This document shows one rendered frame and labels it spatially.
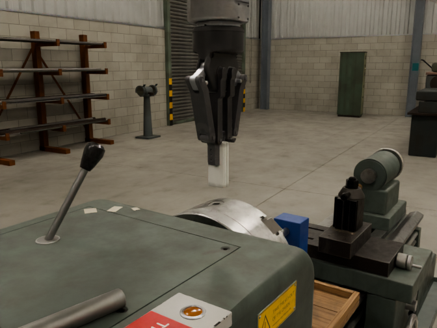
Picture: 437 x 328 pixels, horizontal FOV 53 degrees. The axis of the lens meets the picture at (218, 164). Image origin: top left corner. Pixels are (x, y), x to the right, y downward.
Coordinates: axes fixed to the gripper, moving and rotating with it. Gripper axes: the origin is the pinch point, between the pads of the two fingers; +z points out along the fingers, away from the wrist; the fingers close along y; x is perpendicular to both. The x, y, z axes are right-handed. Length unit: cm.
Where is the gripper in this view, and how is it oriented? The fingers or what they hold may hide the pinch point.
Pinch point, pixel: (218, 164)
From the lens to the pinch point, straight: 68.1
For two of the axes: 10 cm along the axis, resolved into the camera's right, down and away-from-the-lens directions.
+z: 0.0, 9.8, 2.2
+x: -8.2, -1.2, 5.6
